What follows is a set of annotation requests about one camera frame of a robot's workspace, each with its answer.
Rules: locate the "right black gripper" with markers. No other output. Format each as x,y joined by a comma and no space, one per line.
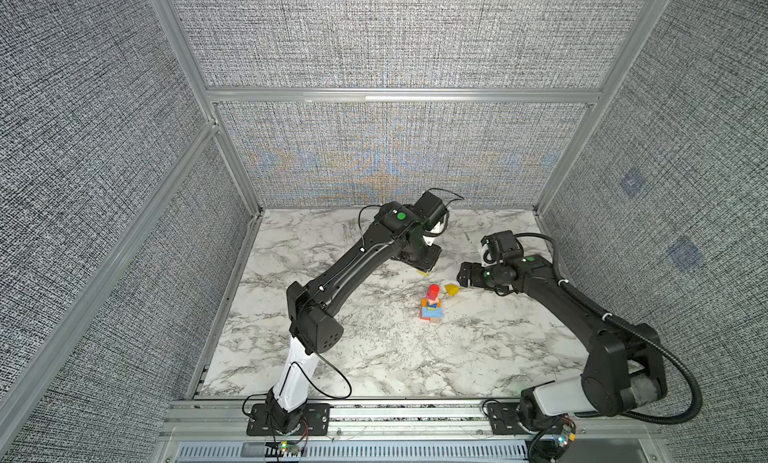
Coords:
474,275

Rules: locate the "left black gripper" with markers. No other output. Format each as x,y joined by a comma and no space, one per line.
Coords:
428,263

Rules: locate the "yellow wedge wood block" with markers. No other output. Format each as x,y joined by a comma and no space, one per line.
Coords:
452,289

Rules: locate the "light blue wood block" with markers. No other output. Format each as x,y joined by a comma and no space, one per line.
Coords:
438,315

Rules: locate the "red wood cylinder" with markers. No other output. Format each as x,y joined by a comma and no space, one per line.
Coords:
433,293

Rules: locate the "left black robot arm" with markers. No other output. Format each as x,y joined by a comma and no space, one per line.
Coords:
399,232

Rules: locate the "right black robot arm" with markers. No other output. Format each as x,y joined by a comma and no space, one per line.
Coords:
622,371

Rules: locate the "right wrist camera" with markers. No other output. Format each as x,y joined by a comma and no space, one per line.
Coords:
501,248

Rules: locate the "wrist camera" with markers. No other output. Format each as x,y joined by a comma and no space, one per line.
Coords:
435,214
501,248

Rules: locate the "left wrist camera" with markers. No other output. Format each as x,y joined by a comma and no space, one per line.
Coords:
435,214

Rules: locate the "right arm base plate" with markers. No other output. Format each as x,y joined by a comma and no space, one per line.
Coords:
504,420

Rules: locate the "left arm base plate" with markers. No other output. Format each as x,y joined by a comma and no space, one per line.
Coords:
272,420

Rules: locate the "aluminium mounting rail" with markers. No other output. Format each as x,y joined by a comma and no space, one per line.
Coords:
358,419

